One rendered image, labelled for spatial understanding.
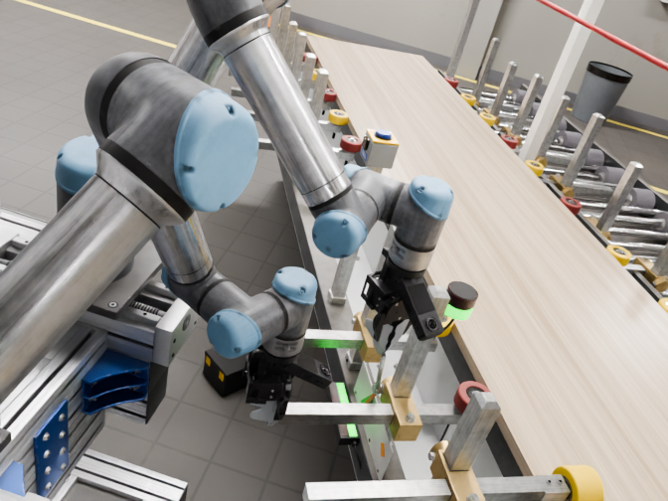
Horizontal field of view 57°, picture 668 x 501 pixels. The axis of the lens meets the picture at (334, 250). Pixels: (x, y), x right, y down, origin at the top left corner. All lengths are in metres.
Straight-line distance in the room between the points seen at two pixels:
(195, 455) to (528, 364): 1.20
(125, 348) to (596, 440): 0.96
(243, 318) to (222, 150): 0.37
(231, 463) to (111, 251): 1.63
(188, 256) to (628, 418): 1.02
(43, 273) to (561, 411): 1.09
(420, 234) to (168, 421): 1.50
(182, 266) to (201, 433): 1.38
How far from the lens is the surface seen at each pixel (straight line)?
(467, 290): 1.18
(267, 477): 2.20
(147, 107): 0.66
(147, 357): 1.22
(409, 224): 1.01
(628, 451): 1.44
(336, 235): 0.88
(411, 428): 1.28
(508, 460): 1.35
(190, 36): 1.06
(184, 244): 0.92
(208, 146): 0.62
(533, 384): 1.45
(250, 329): 0.94
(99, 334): 1.21
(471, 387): 1.36
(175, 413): 2.33
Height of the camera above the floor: 1.77
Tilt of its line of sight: 32 degrees down
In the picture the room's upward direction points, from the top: 15 degrees clockwise
